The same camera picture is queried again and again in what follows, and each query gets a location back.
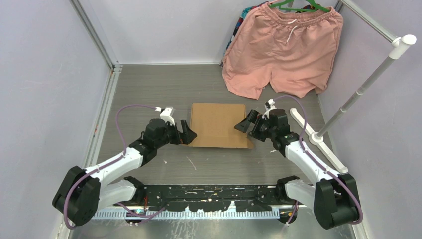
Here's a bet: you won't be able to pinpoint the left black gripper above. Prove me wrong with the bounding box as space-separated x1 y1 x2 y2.
155 120 196 149

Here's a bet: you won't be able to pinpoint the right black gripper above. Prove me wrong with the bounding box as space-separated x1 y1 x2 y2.
234 110 276 142

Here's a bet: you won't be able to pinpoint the brown cardboard box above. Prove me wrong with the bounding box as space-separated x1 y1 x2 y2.
188 103 254 149

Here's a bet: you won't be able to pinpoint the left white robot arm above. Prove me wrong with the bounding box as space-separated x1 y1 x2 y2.
52 118 197 226

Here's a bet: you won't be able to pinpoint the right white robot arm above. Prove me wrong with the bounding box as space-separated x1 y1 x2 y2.
234 109 363 229

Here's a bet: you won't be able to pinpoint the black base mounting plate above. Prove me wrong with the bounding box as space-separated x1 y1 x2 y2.
122 184 296 212

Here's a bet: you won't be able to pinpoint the pink shorts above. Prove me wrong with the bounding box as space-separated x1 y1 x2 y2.
222 3 343 99

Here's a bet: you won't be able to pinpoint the colourful patterned garment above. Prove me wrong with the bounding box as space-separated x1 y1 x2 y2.
219 1 269 68

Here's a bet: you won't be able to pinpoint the green clothes hanger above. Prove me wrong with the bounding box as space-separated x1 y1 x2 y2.
269 0 330 12

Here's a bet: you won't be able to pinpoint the white clothes rack stand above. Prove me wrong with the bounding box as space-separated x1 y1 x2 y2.
290 34 417 174

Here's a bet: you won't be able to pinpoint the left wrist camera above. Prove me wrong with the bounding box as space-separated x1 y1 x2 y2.
155 107 175 126

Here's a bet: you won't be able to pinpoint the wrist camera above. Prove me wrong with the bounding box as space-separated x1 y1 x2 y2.
155 107 175 126
262 99 276 119

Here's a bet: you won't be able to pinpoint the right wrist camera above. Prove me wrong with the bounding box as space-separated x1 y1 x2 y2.
262 99 276 119

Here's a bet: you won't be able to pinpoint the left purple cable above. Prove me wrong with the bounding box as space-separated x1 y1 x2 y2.
63 104 167 230

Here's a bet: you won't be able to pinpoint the purple cable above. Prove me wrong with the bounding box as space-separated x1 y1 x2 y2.
265 95 363 226
63 104 167 230

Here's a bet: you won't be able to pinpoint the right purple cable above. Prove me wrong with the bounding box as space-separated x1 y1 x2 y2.
265 95 363 226

